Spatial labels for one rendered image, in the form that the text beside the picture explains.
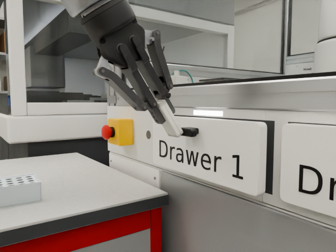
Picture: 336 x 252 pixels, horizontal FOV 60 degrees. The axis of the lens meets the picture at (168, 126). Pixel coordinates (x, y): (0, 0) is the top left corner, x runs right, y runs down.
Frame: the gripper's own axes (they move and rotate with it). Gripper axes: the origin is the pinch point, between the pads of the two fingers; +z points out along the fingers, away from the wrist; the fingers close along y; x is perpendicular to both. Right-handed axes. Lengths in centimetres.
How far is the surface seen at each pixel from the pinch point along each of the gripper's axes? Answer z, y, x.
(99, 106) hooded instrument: 11, 17, 80
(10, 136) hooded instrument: 0, -18, 80
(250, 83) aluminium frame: 0.5, 10.9, -10.1
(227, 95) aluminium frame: 2.4, 10.2, -4.7
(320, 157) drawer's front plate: 7.7, 3.9, -22.6
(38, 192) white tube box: 2.7, -22.7, 20.6
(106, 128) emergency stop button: 4.9, -0.3, 31.6
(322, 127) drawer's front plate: 4.6, 6.0, -22.7
